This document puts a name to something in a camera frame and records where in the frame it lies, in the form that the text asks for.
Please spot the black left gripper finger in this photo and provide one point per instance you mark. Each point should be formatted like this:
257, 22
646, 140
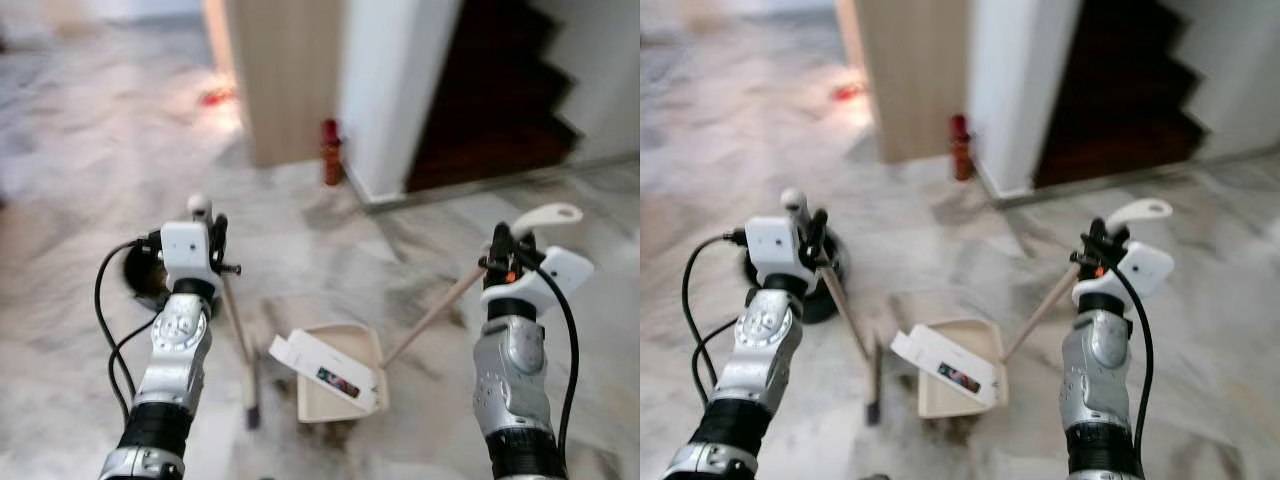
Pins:
817, 232
217, 238

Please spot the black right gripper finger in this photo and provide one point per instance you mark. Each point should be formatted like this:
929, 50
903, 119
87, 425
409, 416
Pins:
1120, 242
500, 244
1097, 238
527, 250

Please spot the white cardboard box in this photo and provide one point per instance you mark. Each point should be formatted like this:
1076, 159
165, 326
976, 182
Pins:
945, 360
320, 365

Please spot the dark wooden staircase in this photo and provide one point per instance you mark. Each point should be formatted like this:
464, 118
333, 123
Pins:
1115, 105
490, 110

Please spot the red bowl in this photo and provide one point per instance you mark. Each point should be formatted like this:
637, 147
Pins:
215, 97
848, 92

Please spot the red spray can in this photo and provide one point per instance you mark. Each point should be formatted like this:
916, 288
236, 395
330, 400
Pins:
961, 150
331, 155

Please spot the tall light wood cabinet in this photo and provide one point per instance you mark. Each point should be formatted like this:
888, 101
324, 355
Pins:
290, 80
925, 80

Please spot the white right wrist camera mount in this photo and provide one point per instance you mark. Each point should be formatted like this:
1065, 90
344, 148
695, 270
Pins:
550, 280
1135, 272

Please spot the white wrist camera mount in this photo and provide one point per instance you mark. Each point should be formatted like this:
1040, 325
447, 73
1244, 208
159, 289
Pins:
775, 250
1135, 272
185, 255
550, 280

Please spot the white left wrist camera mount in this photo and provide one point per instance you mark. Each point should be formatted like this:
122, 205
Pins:
775, 250
185, 255

